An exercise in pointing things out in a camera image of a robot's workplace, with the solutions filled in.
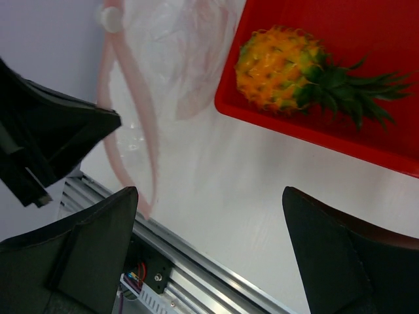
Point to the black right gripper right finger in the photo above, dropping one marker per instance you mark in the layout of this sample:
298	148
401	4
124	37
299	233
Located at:
348	265

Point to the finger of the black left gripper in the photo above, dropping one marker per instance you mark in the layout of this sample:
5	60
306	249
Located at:
45	135

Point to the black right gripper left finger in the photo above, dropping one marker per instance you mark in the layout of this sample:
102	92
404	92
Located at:
72	265

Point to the clear zip top bag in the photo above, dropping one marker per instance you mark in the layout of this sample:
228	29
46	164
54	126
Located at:
159	55

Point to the toy pineapple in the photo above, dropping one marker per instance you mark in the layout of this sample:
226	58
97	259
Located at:
287	70

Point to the red plastic tray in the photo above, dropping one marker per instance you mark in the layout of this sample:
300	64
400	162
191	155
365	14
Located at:
383	33

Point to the white slotted cable duct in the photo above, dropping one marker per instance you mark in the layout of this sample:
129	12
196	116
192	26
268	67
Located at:
132	300

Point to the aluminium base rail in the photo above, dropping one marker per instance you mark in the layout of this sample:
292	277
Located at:
198	285

